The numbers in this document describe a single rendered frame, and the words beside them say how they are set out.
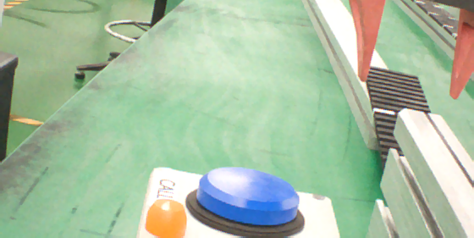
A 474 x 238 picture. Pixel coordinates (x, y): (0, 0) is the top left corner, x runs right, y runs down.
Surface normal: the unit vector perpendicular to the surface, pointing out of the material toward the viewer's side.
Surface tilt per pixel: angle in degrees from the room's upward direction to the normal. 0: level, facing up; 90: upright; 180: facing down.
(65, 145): 0
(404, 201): 90
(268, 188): 3
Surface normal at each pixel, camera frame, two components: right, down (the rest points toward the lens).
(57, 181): 0.18, -0.95
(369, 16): -0.02, 0.60
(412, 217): -0.98, -0.18
